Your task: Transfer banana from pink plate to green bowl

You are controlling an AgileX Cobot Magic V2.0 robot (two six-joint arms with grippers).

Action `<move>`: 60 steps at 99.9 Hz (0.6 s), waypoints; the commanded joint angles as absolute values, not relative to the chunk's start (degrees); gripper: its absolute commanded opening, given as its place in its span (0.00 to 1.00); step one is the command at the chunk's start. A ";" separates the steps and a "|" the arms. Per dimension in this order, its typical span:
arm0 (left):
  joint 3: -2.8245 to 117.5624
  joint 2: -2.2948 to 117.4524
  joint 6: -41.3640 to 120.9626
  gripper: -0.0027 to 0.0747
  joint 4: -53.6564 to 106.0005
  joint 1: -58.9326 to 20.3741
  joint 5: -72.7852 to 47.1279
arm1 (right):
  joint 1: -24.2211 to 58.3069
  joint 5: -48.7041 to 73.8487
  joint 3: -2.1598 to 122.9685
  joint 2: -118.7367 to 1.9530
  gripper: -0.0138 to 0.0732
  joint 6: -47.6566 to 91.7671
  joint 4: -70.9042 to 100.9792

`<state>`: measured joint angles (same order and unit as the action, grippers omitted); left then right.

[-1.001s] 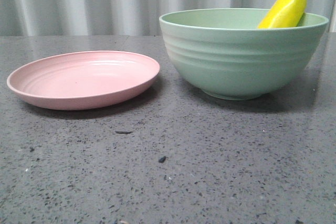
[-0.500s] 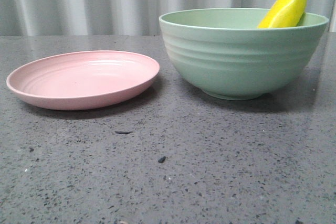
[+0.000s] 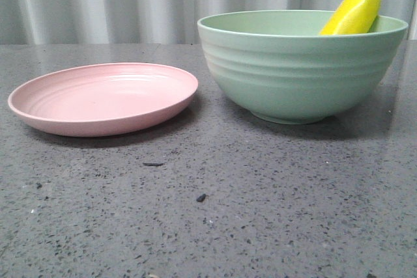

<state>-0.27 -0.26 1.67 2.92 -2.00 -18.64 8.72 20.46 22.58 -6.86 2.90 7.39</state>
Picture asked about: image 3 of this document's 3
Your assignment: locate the yellow toy banana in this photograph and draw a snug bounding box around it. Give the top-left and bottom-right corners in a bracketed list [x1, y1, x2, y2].
[319, 0, 381, 35]

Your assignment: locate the green ribbed plastic bowl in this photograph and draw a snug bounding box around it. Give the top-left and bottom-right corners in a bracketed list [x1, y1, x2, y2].
[197, 10, 408, 124]

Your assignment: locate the pink plastic plate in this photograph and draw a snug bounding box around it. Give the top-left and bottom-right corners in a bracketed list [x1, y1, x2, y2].
[8, 63, 198, 137]

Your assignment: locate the flat black debris sliver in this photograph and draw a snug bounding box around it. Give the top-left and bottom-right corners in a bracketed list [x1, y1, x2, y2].
[142, 162, 165, 167]

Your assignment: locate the black debris chip centre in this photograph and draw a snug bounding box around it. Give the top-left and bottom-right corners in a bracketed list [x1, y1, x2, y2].
[196, 193, 207, 202]

